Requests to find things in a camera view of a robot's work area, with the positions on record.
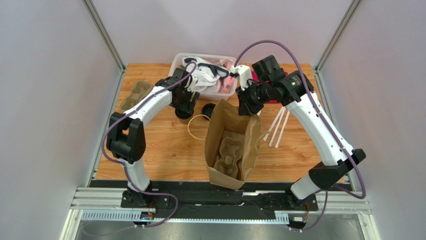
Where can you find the white plastic basket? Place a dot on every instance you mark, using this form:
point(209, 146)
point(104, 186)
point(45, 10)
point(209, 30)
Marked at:
point(214, 59)

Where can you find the black coffee cup lid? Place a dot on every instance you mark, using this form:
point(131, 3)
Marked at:
point(183, 115)

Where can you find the white wrapped straw right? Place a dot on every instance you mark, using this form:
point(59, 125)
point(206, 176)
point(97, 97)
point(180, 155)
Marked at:
point(282, 129)

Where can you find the paper coffee cup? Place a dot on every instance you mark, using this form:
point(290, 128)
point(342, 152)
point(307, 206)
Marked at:
point(185, 121)

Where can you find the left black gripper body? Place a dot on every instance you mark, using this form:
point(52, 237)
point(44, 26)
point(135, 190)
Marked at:
point(184, 104)

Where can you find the aluminium frame rail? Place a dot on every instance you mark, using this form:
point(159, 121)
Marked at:
point(95, 213)

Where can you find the brown paper bag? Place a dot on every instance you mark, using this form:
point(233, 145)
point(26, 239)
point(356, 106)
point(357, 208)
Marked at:
point(225, 117)

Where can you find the white wrapped straw left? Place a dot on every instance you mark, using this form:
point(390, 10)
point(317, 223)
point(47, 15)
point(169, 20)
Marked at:
point(279, 114)

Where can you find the white wrapped straw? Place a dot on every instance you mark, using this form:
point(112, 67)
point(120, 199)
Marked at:
point(276, 130)
point(282, 129)
point(279, 114)

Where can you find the red folded cloth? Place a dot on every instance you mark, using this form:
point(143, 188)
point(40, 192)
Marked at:
point(268, 80)

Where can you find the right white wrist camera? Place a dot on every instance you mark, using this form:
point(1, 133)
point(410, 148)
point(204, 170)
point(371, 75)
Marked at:
point(243, 73)

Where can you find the black lid on table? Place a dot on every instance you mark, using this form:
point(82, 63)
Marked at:
point(207, 110)

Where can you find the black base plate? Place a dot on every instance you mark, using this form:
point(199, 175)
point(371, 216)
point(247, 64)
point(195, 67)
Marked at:
point(200, 200)

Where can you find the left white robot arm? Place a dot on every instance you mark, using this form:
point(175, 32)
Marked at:
point(125, 136)

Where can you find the white cloth in basket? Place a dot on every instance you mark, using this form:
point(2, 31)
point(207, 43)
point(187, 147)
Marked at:
point(206, 82)

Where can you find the brown cardboard cup carrier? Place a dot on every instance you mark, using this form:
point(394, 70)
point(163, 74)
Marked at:
point(230, 154)

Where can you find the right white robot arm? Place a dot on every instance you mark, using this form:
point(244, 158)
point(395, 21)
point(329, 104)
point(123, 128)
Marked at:
point(337, 156)

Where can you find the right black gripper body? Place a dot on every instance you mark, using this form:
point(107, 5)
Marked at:
point(246, 103)

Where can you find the white wrapped straw middle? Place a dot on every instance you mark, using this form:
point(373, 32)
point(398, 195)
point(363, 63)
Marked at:
point(276, 130)

